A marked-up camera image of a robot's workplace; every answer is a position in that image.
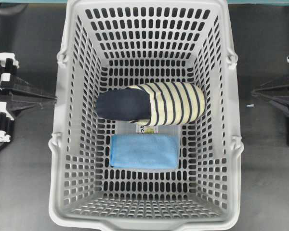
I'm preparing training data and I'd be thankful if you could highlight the blue cloth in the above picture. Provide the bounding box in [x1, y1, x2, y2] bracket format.
[110, 133, 180, 170]

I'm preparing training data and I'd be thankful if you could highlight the clear plastic packet with label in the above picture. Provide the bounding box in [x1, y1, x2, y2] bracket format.
[115, 121, 181, 136]

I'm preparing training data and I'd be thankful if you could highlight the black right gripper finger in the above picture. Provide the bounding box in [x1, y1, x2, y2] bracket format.
[254, 92, 289, 117]
[251, 74, 289, 96]

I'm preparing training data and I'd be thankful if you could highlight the navy striped slipper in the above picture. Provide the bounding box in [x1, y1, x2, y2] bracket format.
[95, 82, 206, 127]

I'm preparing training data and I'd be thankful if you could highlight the grey plastic shopping basket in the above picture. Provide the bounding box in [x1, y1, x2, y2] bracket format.
[49, 0, 244, 231]

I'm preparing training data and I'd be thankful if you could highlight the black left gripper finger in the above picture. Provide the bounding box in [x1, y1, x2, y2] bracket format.
[9, 75, 56, 99]
[7, 93, 57, 114]

